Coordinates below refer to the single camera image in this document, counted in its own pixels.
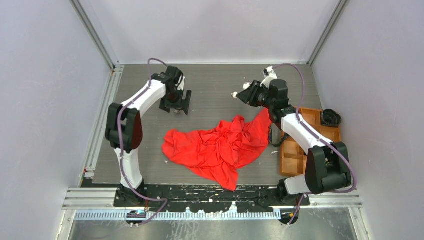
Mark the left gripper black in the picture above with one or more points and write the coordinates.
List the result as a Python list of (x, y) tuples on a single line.
[(166, 105)]

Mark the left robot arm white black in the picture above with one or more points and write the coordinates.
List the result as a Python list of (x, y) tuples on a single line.
[(124, 130)]

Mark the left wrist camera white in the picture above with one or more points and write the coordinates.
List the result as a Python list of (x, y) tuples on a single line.
[(181, 84)]

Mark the red cloth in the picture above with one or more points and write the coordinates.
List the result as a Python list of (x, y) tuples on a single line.
[(216, 154)]

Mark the white faucet with chrome head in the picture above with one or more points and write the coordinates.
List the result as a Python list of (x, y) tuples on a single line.
[(239, 90)]

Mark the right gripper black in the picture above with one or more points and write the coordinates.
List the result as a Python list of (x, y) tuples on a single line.
[(249, 95)]

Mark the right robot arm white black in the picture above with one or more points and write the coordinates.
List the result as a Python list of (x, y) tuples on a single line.
[(327, 165)]

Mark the orange compartment tray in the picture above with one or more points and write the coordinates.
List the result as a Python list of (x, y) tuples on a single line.
[(293, 159)]

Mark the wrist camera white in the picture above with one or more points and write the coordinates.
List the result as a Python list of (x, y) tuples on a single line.
[(269, 75), (181, 84)]

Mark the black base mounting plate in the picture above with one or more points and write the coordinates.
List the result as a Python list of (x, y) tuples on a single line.
[(207, 198)]

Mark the silver metal pipe fitting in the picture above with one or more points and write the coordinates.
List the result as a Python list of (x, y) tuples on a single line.
[(178, 111)]

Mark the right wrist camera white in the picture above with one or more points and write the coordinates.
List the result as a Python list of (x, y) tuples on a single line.
[(269, 75)]

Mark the slotted cable duct grey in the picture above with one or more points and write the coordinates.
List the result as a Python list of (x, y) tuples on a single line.
[(138, 215)]

